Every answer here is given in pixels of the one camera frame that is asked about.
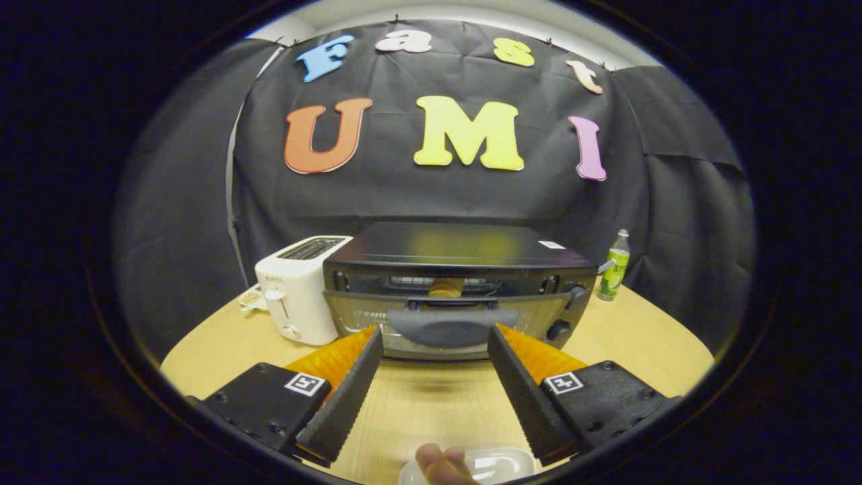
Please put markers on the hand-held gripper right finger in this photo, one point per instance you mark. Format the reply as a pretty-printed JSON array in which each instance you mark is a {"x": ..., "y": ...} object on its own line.
[{"x": 522, "y": 394}]

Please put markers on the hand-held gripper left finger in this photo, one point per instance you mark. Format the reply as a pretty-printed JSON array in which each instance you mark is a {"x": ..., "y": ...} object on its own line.
[{"x": 353, "y": 387}]

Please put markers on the yellow bread roll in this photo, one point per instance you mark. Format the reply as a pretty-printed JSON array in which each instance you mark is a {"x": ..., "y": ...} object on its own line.
[{"x": 446, "y": 287}]

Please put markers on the black toaster oven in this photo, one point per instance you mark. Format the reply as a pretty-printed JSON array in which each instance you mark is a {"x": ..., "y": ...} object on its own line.
[{"x": 458, "y": 246}]

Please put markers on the white toaster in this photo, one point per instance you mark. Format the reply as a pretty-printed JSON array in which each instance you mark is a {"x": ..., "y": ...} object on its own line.
[{"x": 300, "y": 296}]

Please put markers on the white square plate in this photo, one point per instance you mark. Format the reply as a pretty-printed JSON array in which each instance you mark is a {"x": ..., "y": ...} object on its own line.
[{"x": 502, "y": 465}]

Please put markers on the green drink bottle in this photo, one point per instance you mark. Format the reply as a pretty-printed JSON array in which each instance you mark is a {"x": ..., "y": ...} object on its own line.
[{"x": 614, "y": 269}]

